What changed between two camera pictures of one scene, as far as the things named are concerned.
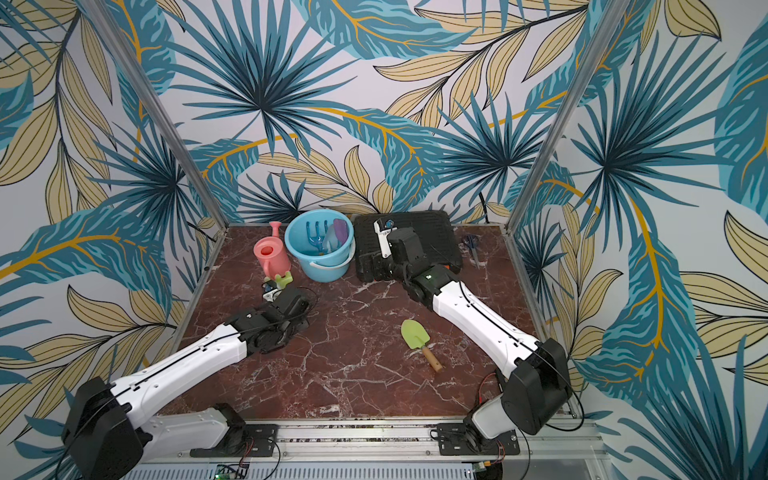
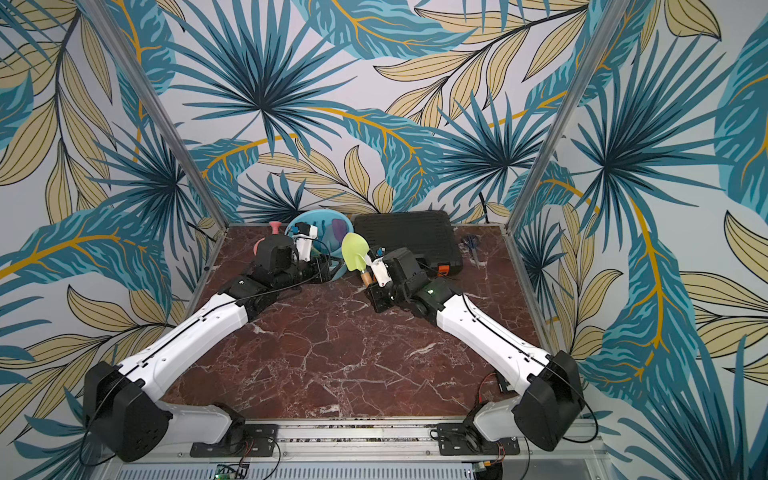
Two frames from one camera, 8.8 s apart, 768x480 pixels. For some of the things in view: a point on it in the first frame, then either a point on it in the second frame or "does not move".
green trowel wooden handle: [415, 336] -> [354, 252]
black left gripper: [303, 323] -> [321, 269]
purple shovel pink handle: [341, 229] does not move
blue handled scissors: [471, 241] does not move
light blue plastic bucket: [323, 240] does not move
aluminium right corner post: [612, 19] does not move
